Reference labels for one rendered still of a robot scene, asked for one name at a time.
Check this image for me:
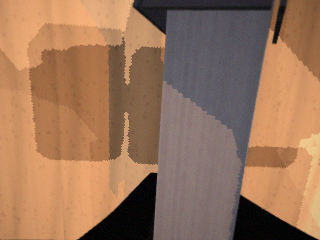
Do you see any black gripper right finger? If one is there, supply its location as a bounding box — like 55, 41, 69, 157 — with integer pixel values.
233, 194, 319, 240

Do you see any light brown wooden board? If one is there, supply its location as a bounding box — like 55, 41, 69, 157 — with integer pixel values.
0, 0, 320, 240

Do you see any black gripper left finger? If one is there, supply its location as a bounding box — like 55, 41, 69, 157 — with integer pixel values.
77, 173, 157, 240

